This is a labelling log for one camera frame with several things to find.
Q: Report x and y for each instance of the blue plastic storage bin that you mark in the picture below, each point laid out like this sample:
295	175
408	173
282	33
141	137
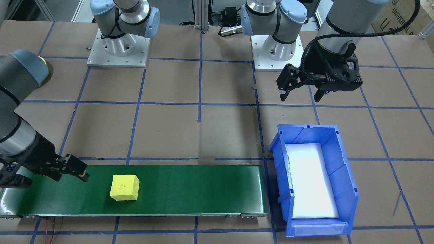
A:
339	176

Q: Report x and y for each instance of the silver metal connector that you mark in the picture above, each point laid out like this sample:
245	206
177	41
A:
230	30

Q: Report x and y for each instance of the white foam pad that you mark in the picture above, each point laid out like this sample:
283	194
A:
312	183

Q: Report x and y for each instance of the yellow plate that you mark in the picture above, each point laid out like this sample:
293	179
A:
43	61

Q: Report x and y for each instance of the white square base plate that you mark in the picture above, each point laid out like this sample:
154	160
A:
261	64
135	59

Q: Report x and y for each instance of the brown cardboard box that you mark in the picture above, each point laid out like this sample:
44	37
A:
400	17

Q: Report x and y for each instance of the black power adapter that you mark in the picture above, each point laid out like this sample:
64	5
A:
230	13

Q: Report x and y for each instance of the aluminium extrusion bar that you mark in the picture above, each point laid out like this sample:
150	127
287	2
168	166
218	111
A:
426	34

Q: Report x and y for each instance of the yellow foam block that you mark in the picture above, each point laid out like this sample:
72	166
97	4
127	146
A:
124	188

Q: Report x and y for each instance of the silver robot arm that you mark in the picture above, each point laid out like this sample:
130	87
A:
13	101
352	17

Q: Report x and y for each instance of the green conveyor belt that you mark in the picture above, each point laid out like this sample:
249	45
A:
190	189

